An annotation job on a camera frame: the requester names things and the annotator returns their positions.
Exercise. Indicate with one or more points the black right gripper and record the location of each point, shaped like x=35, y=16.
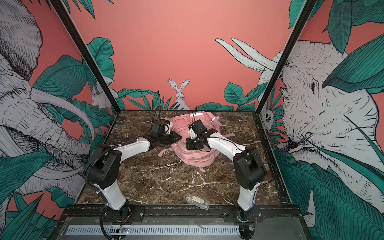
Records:
x=190, y=144

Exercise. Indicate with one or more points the clear plastic eraser box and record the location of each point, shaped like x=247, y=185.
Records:
x=197, y=201

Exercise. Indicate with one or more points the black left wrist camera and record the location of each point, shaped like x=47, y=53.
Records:
x=160, y=128

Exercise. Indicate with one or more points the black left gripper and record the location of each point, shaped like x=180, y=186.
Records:
x=174, y=135

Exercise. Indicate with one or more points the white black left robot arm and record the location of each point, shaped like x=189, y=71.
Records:
x=102, y=171

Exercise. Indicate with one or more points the black right corner frame post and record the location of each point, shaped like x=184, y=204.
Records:
x=298, y=27

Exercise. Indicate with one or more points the pink student backpack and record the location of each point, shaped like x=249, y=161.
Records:
x=201, y=159

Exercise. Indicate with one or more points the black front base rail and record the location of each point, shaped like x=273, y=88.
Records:
x=229, y=213

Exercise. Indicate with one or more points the white perforated vent strip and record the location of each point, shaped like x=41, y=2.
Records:
x=155, y=230

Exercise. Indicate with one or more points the black corner frame post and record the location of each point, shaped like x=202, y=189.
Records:
x=67, y=21
x=298, y=27

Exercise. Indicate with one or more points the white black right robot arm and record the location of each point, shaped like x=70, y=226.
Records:
x=249, y=168

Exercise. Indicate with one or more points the black left corner frame post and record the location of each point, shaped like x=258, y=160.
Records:
x=67, y=21

